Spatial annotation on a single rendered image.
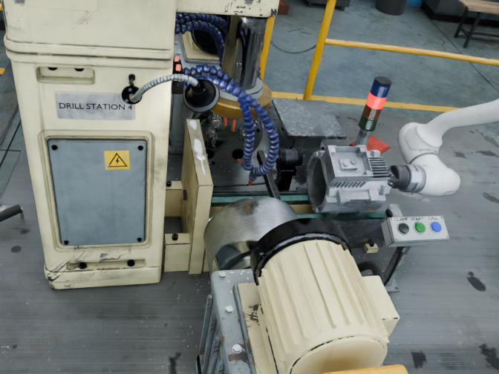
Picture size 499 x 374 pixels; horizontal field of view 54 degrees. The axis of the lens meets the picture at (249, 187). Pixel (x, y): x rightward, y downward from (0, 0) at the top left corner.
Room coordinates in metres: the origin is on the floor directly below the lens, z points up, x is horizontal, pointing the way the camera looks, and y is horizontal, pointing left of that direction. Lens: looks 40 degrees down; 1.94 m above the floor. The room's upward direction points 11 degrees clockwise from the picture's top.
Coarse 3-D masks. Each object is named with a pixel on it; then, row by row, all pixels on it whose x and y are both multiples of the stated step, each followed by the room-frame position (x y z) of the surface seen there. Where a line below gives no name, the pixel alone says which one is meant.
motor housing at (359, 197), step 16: (320, 160) 1.29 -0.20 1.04; (320, 176) 1.29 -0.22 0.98; (384, 176) 1.22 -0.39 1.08; (320, 192) 1.25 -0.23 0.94; (336, 192) 1.15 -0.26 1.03; (352, 192) 1.17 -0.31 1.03; (320, 208) 1.15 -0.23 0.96; (336, 208) 1.15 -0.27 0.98; (352, 208) 1.17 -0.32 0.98; (368, 208) 1.19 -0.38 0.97
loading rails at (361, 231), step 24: (216, 192) 1.17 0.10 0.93; (240, 192) 1.19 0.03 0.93; (264, 192) 1.22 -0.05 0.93; (288, 192) 1.24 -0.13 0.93; (312, 216) 1.16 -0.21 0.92; (336, 216) 1.18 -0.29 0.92; (360, 216) 1.20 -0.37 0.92; (384, 216) 1.23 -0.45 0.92; (360, 240) 1.18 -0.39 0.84; (384, 240) 1.21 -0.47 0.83
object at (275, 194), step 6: (258, 150) 1.30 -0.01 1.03; (258, 156) 1.27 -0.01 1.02; (264, 156) 1.27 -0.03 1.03; (258, 162) 1.26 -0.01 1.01; (264, 162) 1.24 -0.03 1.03; (264, 174) 1.19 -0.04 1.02; (270, 174) 1.18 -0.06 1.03; (264, 180) 1.18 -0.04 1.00; (270, 180) 1.15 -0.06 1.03; (270, 186) 1.13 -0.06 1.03; (276, 186) 1.13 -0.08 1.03; (270, 192) 1.11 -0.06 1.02; (276, 192) 1.10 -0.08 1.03; (276, 198) 1.08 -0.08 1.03
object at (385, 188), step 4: (320, 152) 1.24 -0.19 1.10; (372, 152) 1.31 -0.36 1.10; (376, 152) 1.30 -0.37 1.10; (320, 156) 1.24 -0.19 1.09; (372, 156) 1.30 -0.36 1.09; (376, 156) 1.30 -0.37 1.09; (328, 188) 1.14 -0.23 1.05; (332, 188) 1.14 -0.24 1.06; (384, 188) 1.19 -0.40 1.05; (388, 188) 1.20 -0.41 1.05; (328, 192) 1.13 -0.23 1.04; (332, 192) 1.13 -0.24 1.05; (384, 192) 1.19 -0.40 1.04; (388, 192) 1.19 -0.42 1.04; (316, 208) 1.18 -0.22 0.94
